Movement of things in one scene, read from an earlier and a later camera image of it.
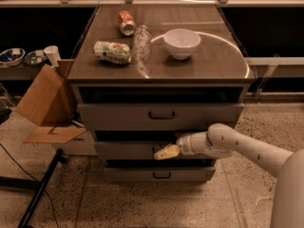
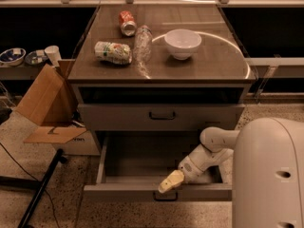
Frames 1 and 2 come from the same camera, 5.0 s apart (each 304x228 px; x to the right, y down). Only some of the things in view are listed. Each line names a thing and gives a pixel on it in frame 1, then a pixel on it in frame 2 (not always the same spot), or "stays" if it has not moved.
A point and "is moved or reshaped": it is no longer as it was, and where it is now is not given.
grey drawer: (159, 117) stays
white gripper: (183, 143) → (189, 169)
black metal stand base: (9, 181) stays
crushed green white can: (112, 51) stays
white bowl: (181, 42) stays
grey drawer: (128, 149) is moved or reshaped
